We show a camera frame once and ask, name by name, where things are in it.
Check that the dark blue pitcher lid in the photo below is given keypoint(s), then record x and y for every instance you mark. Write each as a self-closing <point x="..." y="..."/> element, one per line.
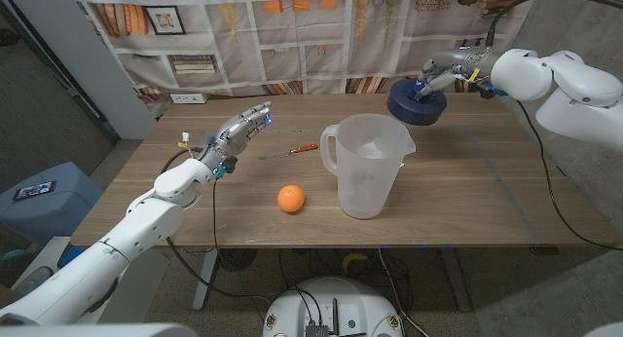
<point x="414" y="114"/>

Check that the black smartphone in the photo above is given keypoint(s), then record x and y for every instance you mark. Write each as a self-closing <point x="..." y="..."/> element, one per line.
<point x="34" y="190"/>

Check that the white power outlet strip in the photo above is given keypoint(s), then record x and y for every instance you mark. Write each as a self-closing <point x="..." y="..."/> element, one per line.
<point x="189" y="98"/>

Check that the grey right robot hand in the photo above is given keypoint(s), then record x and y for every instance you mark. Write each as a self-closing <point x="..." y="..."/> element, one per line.
<point x="457" y="64"/>

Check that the blue stool with phone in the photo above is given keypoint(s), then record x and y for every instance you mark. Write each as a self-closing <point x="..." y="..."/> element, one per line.
<point x="53" y="215"/>

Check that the yellow banana-shaped object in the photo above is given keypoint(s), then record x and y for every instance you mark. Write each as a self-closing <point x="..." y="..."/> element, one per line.
<point x="354" y="260"/>

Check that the translucent plastic pitcher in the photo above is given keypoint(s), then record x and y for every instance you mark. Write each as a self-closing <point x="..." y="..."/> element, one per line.
<point x="365" y="191"/>

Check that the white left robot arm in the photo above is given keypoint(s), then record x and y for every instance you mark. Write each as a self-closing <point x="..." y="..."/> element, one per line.
<point x="121" y="239"/>

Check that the white table leg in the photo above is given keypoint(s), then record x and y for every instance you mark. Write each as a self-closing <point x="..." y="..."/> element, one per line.
<point x="205" y="278"/>
<point x="456" y="283"/>

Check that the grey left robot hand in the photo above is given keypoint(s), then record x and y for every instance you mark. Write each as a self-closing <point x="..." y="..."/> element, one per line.
<point x="233" y="135"/>

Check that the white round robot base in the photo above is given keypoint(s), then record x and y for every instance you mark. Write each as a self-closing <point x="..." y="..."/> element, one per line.
<point x="340" y="300"/>

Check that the orange fruit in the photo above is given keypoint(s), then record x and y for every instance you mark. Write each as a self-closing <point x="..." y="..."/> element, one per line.
<point x="291" y="198"/>

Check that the printed bookshelf backdrop cloth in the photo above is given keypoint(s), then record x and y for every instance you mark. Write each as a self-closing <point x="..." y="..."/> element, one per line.
<point x="292" y="45"/>

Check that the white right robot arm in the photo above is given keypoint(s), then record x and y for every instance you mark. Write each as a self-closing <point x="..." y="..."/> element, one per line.
<point x="574" y="93"/>

